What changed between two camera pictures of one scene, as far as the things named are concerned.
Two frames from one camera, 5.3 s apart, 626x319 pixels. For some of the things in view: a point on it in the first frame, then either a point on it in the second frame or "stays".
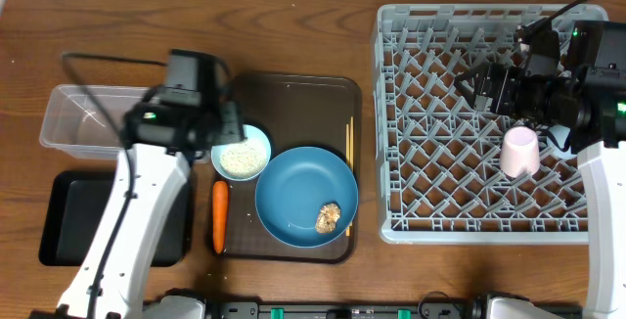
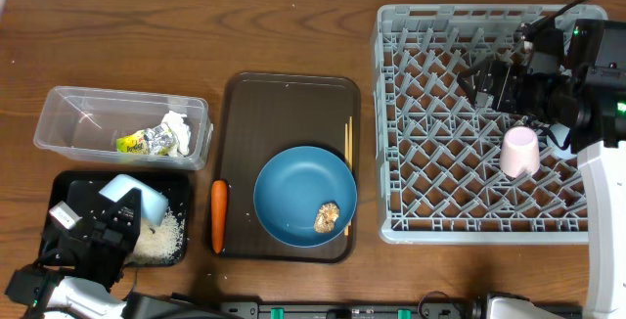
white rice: x=244 y=159 to x=158 y=245
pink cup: x=519 y=152 stays
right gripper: x=510 y=78 stays
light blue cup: x=556 y=140 stays
